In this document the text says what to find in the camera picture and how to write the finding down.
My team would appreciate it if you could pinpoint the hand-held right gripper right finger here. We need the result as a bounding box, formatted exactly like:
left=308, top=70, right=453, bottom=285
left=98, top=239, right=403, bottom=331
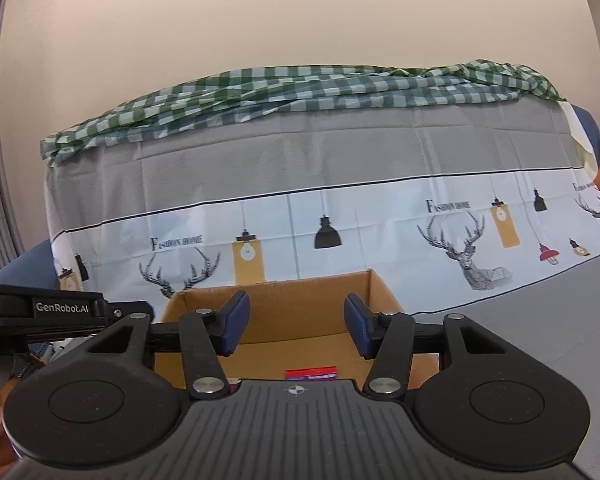
left=344, top=294, right=536, bottom=402

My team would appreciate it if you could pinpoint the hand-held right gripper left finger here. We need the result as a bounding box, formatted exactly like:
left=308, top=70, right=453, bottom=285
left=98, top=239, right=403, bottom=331
left=55, top=290, right=251, bottom=402

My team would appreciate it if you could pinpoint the brown cardboard box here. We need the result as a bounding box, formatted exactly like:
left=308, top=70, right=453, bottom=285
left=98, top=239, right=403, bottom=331
left=152, top=269, right=440, bottom=392

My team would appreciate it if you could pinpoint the red blue-striped snack packet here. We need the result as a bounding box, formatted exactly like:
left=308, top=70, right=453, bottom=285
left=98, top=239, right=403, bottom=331
left=285, top=366, right=339, bottom=382

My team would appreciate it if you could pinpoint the blue zippered sofa cushion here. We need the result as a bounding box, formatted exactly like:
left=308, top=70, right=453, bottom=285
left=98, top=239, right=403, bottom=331
left=0, top=238, right=57, bottom=292

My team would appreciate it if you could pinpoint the grey printed sofa cover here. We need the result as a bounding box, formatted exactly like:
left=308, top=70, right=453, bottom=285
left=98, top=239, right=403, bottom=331
left=44, top=94, right=600, bottom=480

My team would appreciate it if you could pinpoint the green checkered cloth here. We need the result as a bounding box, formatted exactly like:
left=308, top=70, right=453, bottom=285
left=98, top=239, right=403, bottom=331
left=39, top=59, right=567, bottom=167

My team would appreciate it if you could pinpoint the cream cloth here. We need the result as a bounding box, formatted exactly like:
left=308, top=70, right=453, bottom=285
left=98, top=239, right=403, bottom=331
left=559, top=101, right=600, bottom=181

